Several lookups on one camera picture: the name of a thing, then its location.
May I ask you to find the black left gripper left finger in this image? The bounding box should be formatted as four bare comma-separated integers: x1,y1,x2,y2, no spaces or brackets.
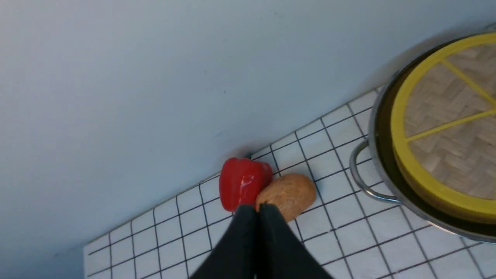
191,205,258,279

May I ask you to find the stainless steel pot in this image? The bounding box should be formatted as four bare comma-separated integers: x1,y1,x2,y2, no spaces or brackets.
349,32,496,244

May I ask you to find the white checkered tablecloth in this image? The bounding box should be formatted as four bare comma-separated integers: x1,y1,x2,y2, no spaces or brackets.
84,89,496,279

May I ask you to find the brown potato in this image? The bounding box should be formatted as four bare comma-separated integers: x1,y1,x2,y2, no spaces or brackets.
255,173,317,223

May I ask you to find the woven bamboo steamer lid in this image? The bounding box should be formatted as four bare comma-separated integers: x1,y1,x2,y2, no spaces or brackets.
390,32,496,224

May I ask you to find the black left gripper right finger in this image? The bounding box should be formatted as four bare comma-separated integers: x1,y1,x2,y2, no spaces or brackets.
258,204,332,279

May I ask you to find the red bell pepper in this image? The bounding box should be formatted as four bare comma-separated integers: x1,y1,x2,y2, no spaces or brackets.
219,157,273,212

